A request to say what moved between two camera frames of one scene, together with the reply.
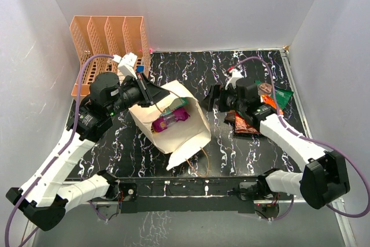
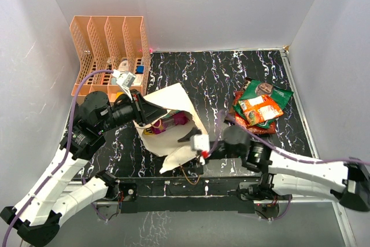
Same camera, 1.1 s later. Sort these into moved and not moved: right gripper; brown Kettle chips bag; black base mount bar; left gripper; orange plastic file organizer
Moved: right gripper; brown Kettle chips bag; left gripper
Not moved: orange plastic file organizer; black base mount bar
